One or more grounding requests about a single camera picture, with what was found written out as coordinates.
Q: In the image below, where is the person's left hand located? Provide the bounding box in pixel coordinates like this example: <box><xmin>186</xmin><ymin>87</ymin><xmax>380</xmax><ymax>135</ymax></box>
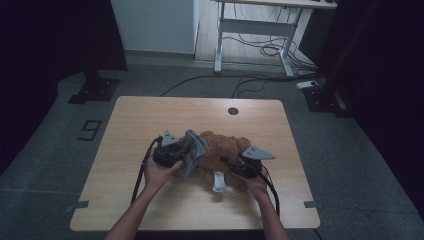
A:
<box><xmin>143</xmin><ymin>154</ymin><xmax>183</xmax><ymax>192</ymax></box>

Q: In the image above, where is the white desk frame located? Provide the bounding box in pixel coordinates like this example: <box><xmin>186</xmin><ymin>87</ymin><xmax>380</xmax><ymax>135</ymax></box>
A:
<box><xmin>213</xmin><ymin>0</ymin><xmax>338</xmax><ymax>78</ymax></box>

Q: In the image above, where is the person's right hand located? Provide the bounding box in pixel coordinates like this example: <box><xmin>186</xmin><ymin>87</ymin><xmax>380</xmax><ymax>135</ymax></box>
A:
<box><xmin>244</xmin><ymin>169</ymin><xmax>270</xmax><ymax>202</ymax></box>

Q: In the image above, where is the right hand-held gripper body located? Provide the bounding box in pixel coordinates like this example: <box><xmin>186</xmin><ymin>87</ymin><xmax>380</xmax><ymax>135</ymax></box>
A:
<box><xmin>233</xmin><ymin>144</ymin><xmax>276</xmax><ymax>179</ymax></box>

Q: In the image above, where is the dark curtain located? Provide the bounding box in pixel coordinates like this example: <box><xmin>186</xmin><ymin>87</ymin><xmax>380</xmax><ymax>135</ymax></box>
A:
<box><xmin>316</xmin><ymin>0</ymin><xmax>424</xmax><ymax>214</ymax></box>
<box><xmin>0</xmin><ymin>0</ymin><xmax>128</xmax><ymax>174</ymax></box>

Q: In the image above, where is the tangle of black cables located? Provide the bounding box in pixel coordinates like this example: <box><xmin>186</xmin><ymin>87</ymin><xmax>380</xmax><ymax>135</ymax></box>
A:
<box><xmin>223</xmin><ymin>3</ymin><xmax>318</xmax><ymax>77</ymax></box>

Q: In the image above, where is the brown teddy bear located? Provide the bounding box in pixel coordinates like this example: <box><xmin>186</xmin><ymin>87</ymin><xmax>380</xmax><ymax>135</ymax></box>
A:
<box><xmin>196</xmin><ymin>130</ymin><xmax>253</xmax><ymax>194</ymax></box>

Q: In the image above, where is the white power strip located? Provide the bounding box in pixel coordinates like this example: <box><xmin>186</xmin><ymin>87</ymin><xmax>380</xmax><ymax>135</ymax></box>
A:
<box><xmin>295</xmin><ymin>80</ymin><xmax>319</xmax><ymax>90</ymax></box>

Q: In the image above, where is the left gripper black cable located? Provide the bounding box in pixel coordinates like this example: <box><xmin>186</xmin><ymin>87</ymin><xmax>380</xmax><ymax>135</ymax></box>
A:
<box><xmin>130</xmin><ymin>135</ymin><xmax>163</xmax><ymax>205</ymax></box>

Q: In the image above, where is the grey cloth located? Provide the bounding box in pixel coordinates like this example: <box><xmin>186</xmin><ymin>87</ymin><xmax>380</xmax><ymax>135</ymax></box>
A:
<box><xmin>175</xmin><ymin>129</ymin><xmax>208</xmax><ymax>180</ymax></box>

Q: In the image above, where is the long black floor cable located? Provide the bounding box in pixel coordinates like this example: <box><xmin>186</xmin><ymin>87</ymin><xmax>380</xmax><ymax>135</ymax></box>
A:
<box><xmin>159</xmin><ymin>73</ymin><xmax>321</xmax><ymax>98</ymax></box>

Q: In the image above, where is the black stand base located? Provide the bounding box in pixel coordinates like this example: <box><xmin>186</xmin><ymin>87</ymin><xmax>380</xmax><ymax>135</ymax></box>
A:
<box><xmin>303</xmin><ymin>84</ymin><xmax>354</xmax><ymax>118</ymax></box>
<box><xmin>68</xmin><ymin>69</ymin><xmax>120</xmax><ymax>105</ymax></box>

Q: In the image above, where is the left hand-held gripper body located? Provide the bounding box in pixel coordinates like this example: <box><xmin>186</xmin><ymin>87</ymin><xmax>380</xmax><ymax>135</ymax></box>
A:
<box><xmin>152</xmin><ymin>130</ymin><xmax>188</xmax><ymax>168</ymax></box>

